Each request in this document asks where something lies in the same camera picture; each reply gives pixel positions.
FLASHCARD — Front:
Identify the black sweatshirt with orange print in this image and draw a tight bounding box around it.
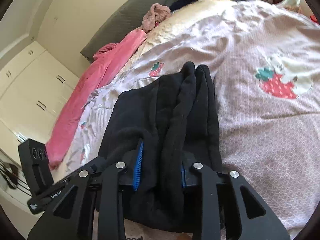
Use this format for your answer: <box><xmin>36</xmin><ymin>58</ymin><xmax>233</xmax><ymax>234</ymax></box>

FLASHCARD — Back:
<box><xmin>99</xmin><ymin>62</ymin><xmax>222</xmax><ymax>233</ymax></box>

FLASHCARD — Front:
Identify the pink fleece blanket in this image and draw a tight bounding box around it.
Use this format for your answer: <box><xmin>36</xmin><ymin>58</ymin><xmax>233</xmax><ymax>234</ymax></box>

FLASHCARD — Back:
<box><xmin>45</xmin><ymin>28</ymin><xmax>148</xmax><ymax>172</ymax></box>

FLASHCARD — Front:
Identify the pink patterned duvet cover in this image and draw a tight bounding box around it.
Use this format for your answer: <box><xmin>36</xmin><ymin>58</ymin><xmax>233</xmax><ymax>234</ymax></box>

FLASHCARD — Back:
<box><xmin>63</xmin><ymin>0</ymin><xmax>319</xmax><ymax>238</ymax></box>

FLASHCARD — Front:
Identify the dusty pink fluffy garment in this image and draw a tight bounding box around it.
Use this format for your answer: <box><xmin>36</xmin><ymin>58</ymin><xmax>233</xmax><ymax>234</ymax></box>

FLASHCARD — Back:
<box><xmin>141</xmin><ymin>3</ymin><xmax>171</xmax><ymax>33</ymax></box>

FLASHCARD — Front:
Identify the red plastic bag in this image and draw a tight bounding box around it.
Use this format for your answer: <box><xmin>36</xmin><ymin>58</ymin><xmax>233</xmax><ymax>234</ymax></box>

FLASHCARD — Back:
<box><xmin>310</xmin><ymin>15</ymin><xmax>319</xmax><ymax>24</ymax></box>

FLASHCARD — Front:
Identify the dark green headboard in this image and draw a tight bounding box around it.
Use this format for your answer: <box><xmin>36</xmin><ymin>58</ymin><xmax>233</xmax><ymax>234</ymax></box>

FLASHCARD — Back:
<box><xmin>80</xmin><ymin>0</ymin><xmax>178</xmax><ymax>63</ymax></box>

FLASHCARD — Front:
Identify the cream wardrobe with black handles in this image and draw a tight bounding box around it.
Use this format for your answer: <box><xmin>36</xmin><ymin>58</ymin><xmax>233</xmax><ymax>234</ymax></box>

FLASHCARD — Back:
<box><xmin>1</xmin><ymin>42</ymin><xmax>79</xmax><ymax>161</ymax></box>

